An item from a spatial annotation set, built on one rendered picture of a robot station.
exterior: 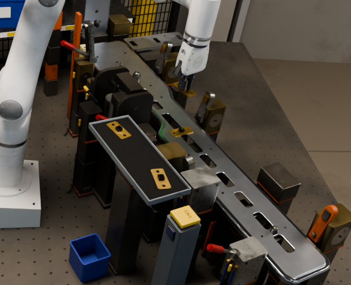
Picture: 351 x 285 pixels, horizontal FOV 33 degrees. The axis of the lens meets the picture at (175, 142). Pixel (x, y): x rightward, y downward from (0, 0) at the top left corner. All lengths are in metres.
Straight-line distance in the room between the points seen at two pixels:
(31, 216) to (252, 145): 1.08
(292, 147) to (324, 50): 2.47
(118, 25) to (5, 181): 0.92
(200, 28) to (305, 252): 0.73
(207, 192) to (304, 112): 2.70
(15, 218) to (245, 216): 0.78
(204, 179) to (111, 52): 0.94
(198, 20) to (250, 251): 0.68
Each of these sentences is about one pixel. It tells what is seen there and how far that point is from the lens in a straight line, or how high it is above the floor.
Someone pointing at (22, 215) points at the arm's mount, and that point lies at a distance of 2.10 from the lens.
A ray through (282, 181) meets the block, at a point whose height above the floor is 1.03.
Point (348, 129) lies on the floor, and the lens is 4.43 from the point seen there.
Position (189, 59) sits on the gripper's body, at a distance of 1.85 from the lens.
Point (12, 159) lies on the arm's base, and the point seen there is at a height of 0.93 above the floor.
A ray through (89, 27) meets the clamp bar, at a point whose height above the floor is 1.20.
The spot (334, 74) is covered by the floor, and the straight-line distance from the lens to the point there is 5.08.
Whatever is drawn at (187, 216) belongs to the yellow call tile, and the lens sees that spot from 1.59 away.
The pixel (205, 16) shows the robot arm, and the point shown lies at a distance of 1.79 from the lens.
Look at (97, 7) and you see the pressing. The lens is 2.62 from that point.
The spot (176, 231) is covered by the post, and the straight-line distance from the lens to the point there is 1.59.
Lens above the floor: 2.25
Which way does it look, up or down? 36 degrees down
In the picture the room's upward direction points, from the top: 13 degrees clockwise
